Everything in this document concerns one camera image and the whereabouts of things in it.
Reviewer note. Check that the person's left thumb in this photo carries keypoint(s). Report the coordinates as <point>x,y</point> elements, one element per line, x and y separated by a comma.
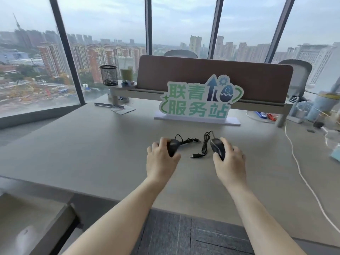
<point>176,158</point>

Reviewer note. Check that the light blue drink cup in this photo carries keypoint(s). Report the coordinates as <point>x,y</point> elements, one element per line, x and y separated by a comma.
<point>320,106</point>

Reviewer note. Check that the plastic cup with green drink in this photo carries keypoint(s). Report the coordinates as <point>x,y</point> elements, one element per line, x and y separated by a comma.
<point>126,71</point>

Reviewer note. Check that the white mesh office chair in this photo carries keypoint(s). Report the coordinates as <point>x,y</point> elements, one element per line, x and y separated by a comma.
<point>297,76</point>

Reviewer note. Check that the red and blue small packet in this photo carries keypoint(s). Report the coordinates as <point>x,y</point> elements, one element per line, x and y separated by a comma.
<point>267,116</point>

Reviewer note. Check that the light blue cloth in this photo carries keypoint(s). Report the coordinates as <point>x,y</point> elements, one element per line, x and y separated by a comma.
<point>336,155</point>

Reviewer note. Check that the brown desk divider panel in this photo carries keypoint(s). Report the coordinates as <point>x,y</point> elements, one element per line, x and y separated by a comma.
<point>212,71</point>

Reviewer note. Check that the white round plate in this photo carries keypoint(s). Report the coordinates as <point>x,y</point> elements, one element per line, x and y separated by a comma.
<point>252,116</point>

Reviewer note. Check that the person's left hand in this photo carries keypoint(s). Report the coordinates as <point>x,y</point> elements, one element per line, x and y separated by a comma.
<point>159,163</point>

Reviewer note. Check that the person's left forearm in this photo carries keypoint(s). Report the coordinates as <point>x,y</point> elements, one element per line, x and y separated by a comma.
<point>124,217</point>

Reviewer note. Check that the silver flat ruler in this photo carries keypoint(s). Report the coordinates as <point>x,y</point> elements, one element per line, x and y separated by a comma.
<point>106,104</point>

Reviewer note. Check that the grey desk riser shelf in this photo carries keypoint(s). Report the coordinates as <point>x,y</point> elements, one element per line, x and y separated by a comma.
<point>281,114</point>

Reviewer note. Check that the clear plastic bag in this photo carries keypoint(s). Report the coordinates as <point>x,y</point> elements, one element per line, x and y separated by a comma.
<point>300,107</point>

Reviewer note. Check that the grey office chair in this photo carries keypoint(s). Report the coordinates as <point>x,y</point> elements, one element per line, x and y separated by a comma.
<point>180,53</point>

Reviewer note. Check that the green and white desk sign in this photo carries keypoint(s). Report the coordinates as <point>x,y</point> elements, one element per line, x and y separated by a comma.
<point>196,103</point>

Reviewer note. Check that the white desk riser shelf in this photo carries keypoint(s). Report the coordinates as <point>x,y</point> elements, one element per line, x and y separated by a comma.
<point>119,89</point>

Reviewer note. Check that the person's right forearm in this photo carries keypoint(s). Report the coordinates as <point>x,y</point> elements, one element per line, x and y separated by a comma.
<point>260,220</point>

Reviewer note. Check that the black mesh pen holder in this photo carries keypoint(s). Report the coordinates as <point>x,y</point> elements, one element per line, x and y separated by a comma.
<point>108,74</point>

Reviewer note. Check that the person's right hand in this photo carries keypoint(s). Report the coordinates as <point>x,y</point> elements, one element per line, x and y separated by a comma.
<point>231,167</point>

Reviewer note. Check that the grey drawer cabinet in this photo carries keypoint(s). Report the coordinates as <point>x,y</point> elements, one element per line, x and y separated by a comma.
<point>29,225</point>

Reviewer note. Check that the person's right thumb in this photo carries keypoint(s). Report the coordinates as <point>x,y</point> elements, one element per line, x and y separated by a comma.
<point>216,158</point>

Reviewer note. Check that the white paper card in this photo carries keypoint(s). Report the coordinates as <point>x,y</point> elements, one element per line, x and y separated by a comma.
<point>122,109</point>

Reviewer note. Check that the dark window mullion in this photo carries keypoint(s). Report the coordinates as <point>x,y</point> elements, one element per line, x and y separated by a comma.
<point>148,26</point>
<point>216,26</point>
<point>67,50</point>

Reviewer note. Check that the small black plug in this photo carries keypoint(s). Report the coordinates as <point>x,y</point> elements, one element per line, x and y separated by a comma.
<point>318,124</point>

